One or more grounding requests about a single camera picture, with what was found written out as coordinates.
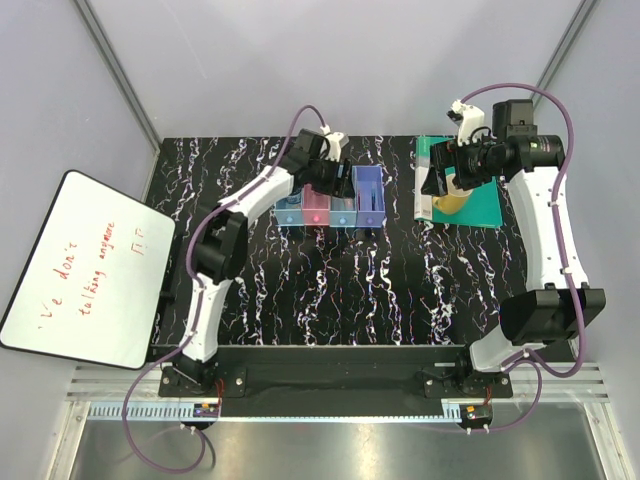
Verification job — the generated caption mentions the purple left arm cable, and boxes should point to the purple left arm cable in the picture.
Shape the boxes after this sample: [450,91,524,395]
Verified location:
[121,104,334,475]

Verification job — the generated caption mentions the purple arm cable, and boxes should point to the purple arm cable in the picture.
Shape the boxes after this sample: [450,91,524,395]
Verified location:
[459,82,589,432]
[121,104,334,475]

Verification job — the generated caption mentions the aluminium cable duct rail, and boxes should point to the aluminium cable duct rail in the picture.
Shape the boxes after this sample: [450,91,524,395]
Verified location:
[87,398,469,421]

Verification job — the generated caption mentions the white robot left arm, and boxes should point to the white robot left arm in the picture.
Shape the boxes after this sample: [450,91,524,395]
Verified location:
[173,127,354,396]

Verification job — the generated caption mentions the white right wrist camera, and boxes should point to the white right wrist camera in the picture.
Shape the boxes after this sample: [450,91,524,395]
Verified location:
[447,100,485,147]

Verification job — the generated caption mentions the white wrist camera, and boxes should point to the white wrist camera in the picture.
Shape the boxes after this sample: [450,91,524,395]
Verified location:
[447,100,485,147]
[320,126,349,162]

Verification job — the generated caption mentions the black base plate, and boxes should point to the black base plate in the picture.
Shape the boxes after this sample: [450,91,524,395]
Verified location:
[158,346,516,407]

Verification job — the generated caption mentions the yellow mug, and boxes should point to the yellow mug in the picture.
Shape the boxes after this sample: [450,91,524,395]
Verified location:
[432,189,473,215]

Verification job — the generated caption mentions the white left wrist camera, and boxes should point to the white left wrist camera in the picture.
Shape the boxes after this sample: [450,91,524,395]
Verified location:
[320,126,349,162]

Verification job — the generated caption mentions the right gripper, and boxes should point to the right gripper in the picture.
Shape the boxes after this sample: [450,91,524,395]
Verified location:
[420,134,503,197]

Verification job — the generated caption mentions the blue round jar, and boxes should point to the blue round jar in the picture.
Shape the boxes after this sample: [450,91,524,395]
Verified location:
[285,192,302,208]

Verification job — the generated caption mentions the dark blue pen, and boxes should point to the dark blue pen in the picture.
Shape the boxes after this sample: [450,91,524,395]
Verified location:
[370,182,378,211]

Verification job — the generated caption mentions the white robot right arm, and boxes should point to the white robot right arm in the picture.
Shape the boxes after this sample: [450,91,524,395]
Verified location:
[414,99,606,397]

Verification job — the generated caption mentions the light blue drawer box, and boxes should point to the light blue drawer box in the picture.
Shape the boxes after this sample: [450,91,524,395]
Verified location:
[329,197,357,228]

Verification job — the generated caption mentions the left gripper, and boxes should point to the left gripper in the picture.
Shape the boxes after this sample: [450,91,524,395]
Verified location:
[307,153,354,198]

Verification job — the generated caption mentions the whiteboard with red writing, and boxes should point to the whiteboard with red writing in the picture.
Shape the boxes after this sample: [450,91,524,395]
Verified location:
[1,170,176,370]

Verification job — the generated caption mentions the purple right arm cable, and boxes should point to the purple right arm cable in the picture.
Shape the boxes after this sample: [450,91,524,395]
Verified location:
[459,82,589,432]

